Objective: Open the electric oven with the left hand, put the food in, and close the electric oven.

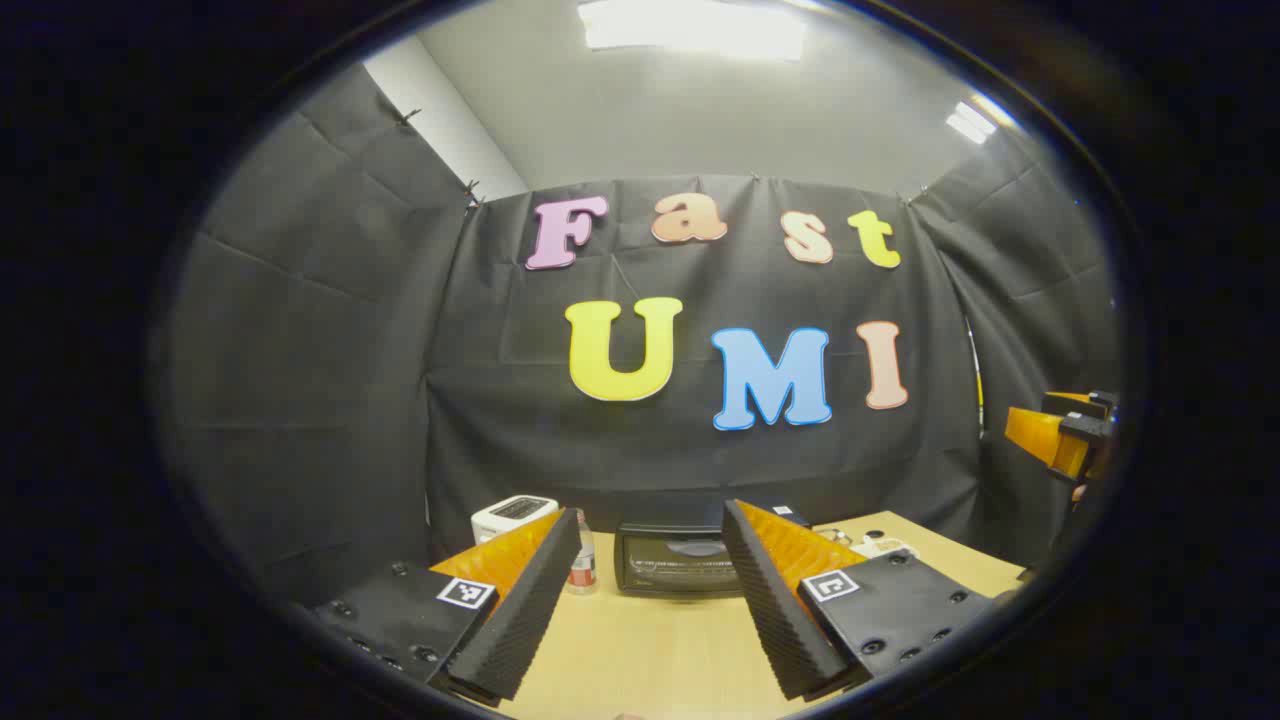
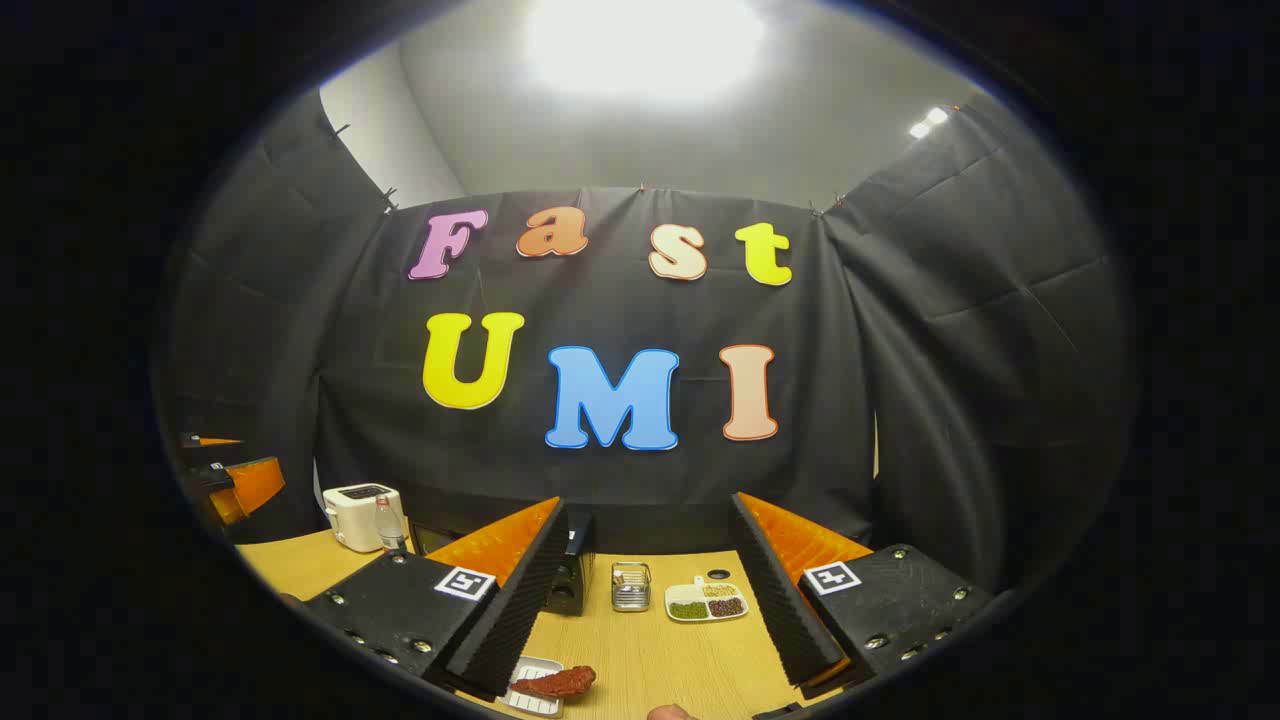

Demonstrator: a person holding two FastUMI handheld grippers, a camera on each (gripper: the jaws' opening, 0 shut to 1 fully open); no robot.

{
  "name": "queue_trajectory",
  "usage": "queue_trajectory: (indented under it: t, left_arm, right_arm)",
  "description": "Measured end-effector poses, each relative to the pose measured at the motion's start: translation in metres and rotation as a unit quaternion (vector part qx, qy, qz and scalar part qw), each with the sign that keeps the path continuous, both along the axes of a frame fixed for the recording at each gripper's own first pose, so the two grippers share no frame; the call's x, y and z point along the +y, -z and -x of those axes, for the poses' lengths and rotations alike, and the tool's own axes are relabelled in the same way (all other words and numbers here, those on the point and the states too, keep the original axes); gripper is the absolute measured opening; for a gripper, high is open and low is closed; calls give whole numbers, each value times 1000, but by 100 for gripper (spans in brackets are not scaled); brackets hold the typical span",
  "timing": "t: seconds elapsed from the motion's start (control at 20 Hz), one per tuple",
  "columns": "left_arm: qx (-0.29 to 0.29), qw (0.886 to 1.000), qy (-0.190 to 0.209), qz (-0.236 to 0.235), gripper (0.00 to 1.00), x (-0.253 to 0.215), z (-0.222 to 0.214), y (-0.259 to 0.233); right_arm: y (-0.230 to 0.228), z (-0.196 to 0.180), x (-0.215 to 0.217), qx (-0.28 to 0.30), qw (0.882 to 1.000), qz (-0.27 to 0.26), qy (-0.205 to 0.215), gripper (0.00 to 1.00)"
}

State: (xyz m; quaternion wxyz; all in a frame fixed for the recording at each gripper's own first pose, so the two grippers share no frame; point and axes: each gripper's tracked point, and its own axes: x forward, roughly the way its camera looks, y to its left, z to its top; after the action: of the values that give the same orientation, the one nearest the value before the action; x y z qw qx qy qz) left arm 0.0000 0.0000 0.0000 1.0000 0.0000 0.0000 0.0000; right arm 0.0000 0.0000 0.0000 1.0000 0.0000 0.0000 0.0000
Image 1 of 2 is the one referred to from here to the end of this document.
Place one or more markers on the white divided dish of beans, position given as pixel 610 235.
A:
pixel 885 549

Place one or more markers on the white toaster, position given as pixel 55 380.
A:
pixel 510 512

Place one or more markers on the clear plastic bottle red label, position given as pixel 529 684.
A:
pixel 583 560

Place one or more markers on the large ceiling light panel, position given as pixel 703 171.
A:
pixel 690 28

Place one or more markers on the small ceiling light panel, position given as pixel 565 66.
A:
pixel 975 120

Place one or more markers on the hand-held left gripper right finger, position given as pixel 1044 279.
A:
pixel 775 620

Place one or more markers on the black backdrop cloth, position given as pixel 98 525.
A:
pixel 400 400

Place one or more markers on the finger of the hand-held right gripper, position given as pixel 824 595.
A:
pixel 1040 435
pixel 1085 403

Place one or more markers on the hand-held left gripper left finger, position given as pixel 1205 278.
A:
pixel 530 620

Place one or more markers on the black electric oven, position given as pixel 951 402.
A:
pixel 670 565

